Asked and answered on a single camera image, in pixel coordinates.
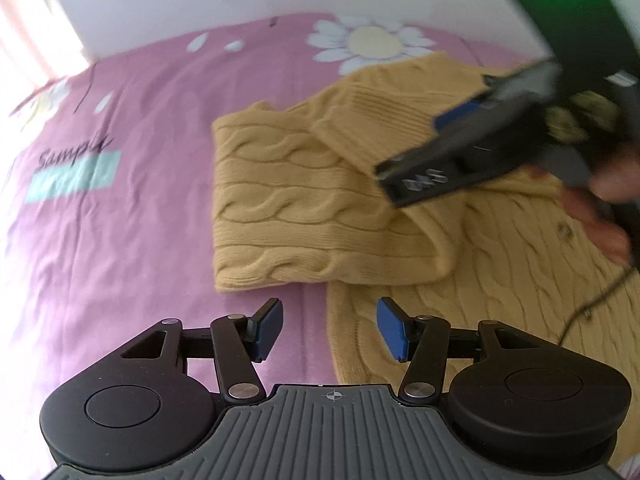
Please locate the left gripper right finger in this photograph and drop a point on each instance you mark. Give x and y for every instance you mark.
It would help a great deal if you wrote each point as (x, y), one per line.
(420, 341)

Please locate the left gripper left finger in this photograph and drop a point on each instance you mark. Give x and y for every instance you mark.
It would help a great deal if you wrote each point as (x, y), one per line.
(240, 341)

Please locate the yellow cable-knit cardigan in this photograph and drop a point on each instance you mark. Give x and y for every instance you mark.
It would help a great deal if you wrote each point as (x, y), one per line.
(295, 200)

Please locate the person's right hand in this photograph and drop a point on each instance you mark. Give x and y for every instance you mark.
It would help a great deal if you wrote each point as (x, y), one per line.
(601, 191)

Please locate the pink floral bed sheet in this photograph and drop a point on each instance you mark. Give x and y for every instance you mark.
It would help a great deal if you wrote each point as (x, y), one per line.
(105, 224)

